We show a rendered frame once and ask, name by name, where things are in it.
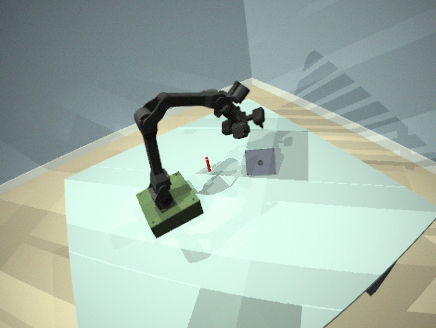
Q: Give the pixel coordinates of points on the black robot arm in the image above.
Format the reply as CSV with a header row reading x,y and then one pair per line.
x,y
147,122

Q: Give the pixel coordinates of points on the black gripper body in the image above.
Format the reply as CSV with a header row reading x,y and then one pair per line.
x,y
257,116

